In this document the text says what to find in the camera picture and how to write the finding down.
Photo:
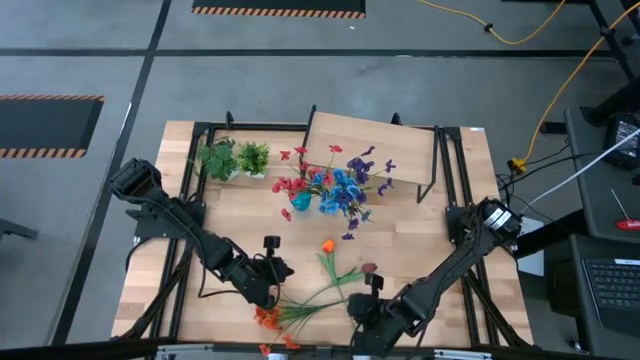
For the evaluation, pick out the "dark red tulip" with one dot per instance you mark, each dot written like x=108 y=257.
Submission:
x=369 y=268

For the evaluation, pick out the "neighbouring black rig frame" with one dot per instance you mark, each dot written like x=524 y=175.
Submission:
x=620 y=75

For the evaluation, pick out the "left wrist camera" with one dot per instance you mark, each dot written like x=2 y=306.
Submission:
x=272 y=242

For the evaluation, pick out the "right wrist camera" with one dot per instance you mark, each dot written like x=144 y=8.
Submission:
x=374 y=281

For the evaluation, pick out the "blue flower bunch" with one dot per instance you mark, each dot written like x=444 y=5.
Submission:
x=342 y=195

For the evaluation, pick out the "black mat hazard-striped edge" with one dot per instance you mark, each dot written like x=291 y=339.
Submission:
x=45 y=125
x=280 y=4

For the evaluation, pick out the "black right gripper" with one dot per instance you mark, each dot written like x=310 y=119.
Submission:
x=382 y=325

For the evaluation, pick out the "purple flower bunch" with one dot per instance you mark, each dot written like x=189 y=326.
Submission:
x=357 y=165

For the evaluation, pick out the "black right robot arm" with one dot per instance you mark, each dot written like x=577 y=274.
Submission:
x=450 y=270

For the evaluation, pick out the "black metal rig frame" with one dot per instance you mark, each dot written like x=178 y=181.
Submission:
x=456 y=165

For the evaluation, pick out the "broad-leaf plant white pot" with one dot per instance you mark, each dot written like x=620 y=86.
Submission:
x=217 y=160

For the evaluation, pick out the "white control box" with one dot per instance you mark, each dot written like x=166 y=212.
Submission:
x=534 y=260

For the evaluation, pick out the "red flower bunch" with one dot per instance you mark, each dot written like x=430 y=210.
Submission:
x=299 y=185

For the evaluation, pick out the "orange tulip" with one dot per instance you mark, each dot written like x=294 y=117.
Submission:
x=328 y=245

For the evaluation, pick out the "wooden shelf black frame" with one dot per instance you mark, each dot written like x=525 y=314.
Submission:
x=370 y=145

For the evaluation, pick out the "black tablet device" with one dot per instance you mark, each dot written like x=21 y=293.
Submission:
x=625 y=140

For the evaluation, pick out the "white tube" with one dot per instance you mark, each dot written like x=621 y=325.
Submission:
x=580 y=172

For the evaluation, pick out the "teal glass vase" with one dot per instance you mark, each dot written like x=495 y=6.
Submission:
x=301 y=201

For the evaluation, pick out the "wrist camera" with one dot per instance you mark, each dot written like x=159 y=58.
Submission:
x=374 y=281
x=272 y=242

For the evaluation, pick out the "small-leaf plant white pot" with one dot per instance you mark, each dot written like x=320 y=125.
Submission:
x=252 y=157

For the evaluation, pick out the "black laptop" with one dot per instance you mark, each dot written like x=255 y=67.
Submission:
x=615 y=290

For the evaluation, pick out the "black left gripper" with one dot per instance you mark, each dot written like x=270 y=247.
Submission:
x=262 y=275

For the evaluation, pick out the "bundle of green flower stems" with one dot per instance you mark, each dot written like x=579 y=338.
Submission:
x=270 y=317

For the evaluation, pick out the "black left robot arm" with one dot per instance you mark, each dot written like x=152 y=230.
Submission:
x=170 y=215

